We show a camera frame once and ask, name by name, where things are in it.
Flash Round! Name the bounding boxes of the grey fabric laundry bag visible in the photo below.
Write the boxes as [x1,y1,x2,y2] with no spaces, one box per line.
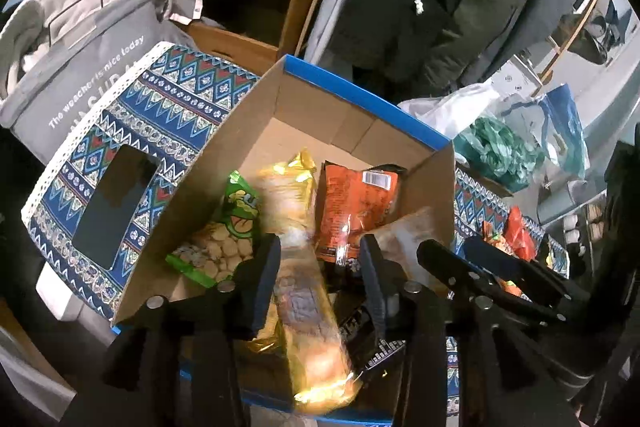
[0,0,167,148]

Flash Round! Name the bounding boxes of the white cardboard box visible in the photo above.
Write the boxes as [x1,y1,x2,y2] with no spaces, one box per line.
[492,57,543,98]

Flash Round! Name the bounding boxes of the orange and green snack packet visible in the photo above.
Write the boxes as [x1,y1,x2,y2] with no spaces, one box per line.
[481,227,521,298]

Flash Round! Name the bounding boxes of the black flat device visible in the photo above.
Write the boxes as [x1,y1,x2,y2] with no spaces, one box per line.
[72,144,162,269]

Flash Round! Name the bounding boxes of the long yellow snack packet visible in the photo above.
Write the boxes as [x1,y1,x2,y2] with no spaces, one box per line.
[257,149,363,415]

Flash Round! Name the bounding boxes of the red snack packet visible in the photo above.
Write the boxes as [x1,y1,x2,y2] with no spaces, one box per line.
[504,206,537,262]

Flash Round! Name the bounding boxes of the blue plastic bag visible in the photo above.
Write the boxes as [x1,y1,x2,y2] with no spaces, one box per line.
[505,84,591,180]

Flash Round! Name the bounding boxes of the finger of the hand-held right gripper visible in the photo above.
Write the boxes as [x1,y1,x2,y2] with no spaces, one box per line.
[462,236,594,324]
[416,239,507,308]

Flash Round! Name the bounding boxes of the blue patterned tablecloth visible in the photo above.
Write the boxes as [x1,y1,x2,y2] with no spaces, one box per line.
[21,42,571,418]

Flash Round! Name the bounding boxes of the grey shoe rack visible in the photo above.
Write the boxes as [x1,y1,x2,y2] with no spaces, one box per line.
[540,187,616,268]

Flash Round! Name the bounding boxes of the blue-edged cardboard box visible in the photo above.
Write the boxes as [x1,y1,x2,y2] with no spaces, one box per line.
[111,54,457,425]

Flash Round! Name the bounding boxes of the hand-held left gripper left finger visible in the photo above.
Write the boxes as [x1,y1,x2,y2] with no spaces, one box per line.
[60,233,283,427]

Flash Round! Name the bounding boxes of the wooden ladder shelf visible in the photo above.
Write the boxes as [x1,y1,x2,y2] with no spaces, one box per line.
[530,0,601,98]

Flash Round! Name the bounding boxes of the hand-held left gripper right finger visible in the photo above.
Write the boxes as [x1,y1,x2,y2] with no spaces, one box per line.
[359,233,581,427]

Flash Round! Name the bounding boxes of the teal plastic bags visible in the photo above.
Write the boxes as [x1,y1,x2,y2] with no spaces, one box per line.
[455,117,546,192]

